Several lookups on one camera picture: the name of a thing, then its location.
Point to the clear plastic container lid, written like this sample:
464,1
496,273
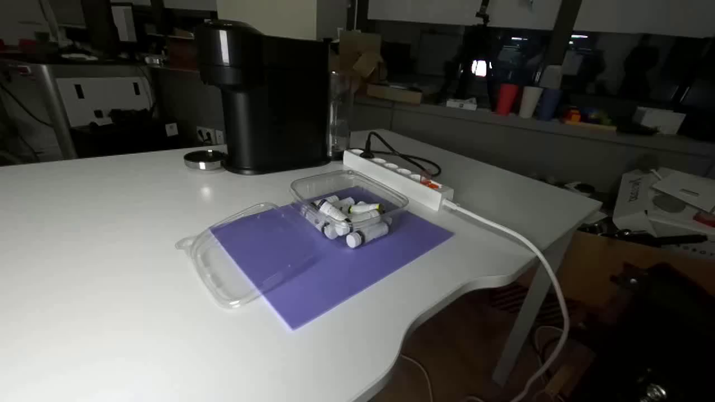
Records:
246,252

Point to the small white labelled bottle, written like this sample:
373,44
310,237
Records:
369,232
333,209
313,217
337,228
338,199
364,208
369,219

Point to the white cylindrical batteries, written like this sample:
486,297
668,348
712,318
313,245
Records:
321,183

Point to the white power strip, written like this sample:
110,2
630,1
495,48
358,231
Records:
402,175

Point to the purple mat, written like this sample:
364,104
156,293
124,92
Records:
349,275

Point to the clear water tank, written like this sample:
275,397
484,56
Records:
340,111

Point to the flat tan box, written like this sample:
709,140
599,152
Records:
395,94

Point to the black coffee machine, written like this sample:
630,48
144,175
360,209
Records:
269,103

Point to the brown cardboard box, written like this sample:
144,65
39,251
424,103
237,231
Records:
360,58

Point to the round metal disc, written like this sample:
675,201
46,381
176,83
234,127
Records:
204,158

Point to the grey counter shelf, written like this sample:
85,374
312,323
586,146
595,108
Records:
522,140

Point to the red cup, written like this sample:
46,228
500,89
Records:
509,99

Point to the white cup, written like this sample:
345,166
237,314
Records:
531,101

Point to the white table leg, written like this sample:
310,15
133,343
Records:
533,303

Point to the blue cup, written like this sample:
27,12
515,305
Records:
548,103

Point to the small orange object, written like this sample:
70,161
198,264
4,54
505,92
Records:
573,117

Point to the white cabinet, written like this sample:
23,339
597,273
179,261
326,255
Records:
101,92

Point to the white box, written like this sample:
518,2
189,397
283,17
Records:
661,120

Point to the white paper stack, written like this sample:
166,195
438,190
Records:
671,196

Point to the black pen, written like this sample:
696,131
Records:
671,238

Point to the black bag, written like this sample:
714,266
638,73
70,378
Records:
655,335

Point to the wall power socket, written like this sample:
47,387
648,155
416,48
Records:
209,134

